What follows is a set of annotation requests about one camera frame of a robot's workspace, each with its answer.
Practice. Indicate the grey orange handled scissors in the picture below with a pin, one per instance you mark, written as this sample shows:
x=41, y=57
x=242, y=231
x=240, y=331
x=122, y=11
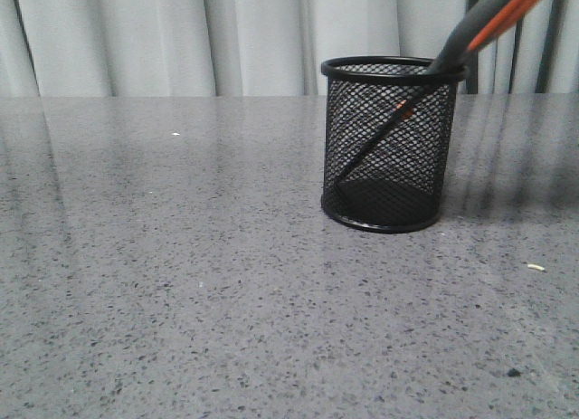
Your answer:
x=485, y=22

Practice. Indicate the black mesh pen bucket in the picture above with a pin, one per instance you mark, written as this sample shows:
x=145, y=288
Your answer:
x=397, y=187

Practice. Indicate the small yellowish crumb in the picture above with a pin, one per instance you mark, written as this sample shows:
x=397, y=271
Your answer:
x=535, y=267

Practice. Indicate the small black crumb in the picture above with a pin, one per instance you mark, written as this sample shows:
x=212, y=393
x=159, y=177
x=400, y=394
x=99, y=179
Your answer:
x=513, y=372

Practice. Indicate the white pleated curtain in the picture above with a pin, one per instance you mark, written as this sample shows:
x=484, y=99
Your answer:
x=100, y=48

